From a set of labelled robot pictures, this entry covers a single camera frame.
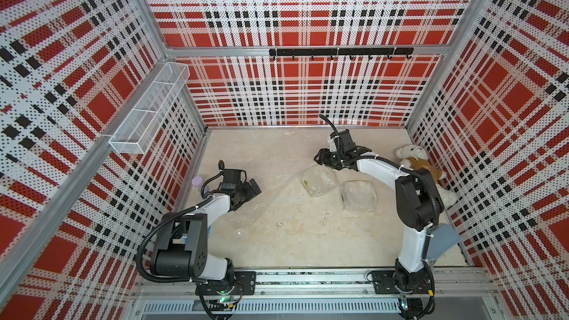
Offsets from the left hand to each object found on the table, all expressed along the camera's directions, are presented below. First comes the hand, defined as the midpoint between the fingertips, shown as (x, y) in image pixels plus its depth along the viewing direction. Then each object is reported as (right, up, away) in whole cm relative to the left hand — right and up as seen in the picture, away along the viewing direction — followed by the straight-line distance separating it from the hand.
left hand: (254, 192), depth 94 cm
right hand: (+29, +14, +1) cm, 32 cm away
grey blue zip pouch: (+75, -16, -10) cm, 77 cm away
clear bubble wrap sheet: (+28, +5, +3) cm, 29 cm away
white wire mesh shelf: (-49, +26, -2) cm, 56 cm away
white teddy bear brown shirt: (+72, +15, +3) cm, 74 cm away
